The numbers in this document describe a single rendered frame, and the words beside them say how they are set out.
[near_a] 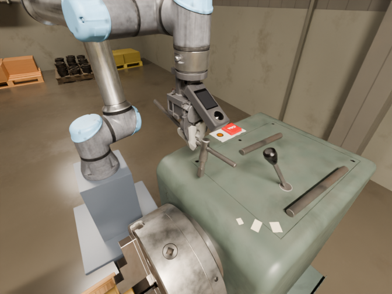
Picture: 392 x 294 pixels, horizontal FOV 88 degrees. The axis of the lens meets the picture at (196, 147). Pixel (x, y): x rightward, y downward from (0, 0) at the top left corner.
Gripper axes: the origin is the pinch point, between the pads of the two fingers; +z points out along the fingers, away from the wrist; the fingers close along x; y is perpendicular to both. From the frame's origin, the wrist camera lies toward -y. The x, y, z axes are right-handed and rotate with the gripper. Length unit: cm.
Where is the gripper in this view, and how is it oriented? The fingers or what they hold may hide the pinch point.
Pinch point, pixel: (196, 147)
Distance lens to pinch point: 55.4
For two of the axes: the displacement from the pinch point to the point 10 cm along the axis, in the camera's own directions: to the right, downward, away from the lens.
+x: -7.3, 3.9, -5.5
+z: -0.2, 8.0, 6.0
